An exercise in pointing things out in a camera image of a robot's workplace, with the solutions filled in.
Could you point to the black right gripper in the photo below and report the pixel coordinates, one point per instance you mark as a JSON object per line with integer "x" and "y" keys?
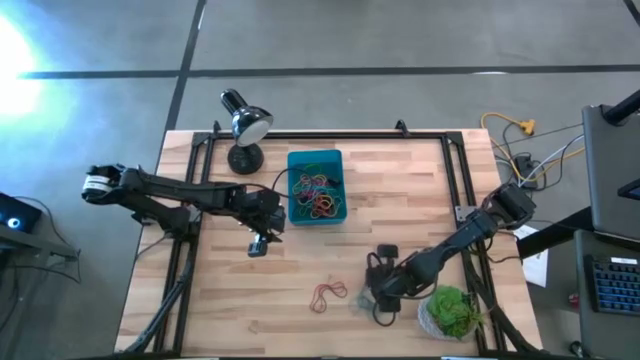
{"x": 387, "y": 280}

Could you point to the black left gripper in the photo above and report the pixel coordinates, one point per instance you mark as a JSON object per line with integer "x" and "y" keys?
{"x": 262, "y": 220}

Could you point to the teal rubber band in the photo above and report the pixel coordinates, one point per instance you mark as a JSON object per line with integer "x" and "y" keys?
{"x": 361, "y": 302}

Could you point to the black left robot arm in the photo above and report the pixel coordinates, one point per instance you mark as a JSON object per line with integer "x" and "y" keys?
{"x": 165, "y": 185}

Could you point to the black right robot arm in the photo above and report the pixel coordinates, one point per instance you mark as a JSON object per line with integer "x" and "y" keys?
{"x": 465, "y": 230}

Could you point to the teal plastic bin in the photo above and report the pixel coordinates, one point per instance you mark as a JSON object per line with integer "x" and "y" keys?
{"x": 320, "y": 159}

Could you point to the black desk lamp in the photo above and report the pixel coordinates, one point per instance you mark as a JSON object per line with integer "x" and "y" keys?
{"x": 245, "y": 160}

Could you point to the succulent in white patterned pot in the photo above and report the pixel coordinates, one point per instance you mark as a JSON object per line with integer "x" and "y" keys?
{"x": 450, "y": 310}

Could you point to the grey metal mounting plate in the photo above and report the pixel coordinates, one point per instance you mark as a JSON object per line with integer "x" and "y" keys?
{"x": 464, "y": 213}

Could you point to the white paper sheet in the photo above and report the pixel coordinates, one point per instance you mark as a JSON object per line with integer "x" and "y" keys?
{"x": 537, "y": 270}

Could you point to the black desk beam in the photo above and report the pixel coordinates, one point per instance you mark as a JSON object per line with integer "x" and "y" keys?
{"x": 550, "y": 235}

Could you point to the black power adapter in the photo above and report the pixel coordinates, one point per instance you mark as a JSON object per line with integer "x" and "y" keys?
{"x": 525, "y": 165}

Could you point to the small red object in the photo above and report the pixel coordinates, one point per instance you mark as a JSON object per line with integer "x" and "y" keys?
{"x": 574, "y": 300}

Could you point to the dark grey side desk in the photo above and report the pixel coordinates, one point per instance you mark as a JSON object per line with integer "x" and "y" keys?
{"x": 582, "y": 330}

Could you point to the small round black object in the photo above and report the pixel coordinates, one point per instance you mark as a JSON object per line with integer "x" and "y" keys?
{"x": 577, "y": 349}

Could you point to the dark grey stand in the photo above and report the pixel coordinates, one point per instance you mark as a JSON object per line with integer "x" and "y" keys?
{"x": 40, "y": 245}

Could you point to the backlit black keyboard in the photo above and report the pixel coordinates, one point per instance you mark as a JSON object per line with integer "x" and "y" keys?
{"x": 617, "y": 285}

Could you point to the black device with blue light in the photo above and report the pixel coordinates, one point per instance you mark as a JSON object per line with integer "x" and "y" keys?
{"x": 20, "y": 215}

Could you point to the black pole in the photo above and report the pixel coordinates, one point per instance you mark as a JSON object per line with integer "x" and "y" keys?
{"x": 622, "y": 110}

